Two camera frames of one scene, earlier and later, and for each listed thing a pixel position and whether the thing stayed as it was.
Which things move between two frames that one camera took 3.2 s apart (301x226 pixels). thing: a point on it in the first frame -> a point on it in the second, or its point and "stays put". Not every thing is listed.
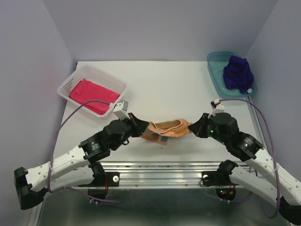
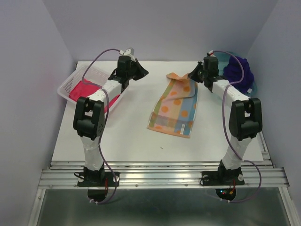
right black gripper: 197,127 -> 192,74
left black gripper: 138,125 -> 142,72
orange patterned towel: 160,131 -> 175,110
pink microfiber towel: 84,90 stays put
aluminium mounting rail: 166,175 stays put
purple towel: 237,74 stays put
